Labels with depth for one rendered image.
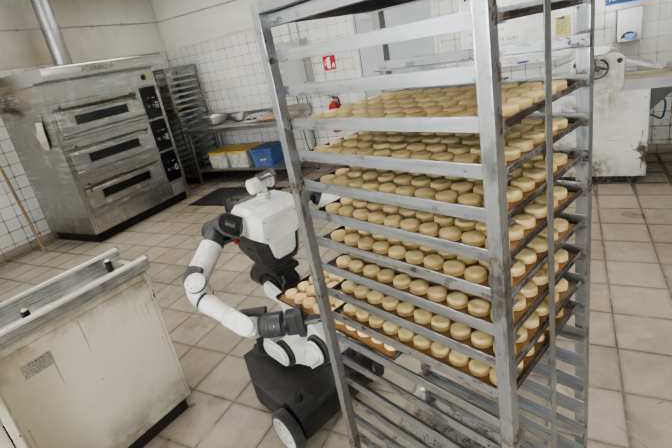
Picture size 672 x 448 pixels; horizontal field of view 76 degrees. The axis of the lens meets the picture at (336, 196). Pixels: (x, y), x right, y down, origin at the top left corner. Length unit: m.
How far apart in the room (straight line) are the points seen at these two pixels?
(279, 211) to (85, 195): 4.06
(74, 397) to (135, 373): 0.27
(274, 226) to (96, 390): 1.09
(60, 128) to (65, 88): 0.46
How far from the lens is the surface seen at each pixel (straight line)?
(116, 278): 2.23
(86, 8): 7.35
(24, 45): 6.77
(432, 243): 0.99
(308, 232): 1.28
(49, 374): 2.22
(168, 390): 2.55
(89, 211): 5.72
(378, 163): 1.00
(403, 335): 1.29
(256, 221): 1.82
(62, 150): 5.59
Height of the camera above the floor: 1.68
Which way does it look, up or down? 19 degrees down
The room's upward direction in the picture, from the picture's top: 11 degrees counter-clockwise
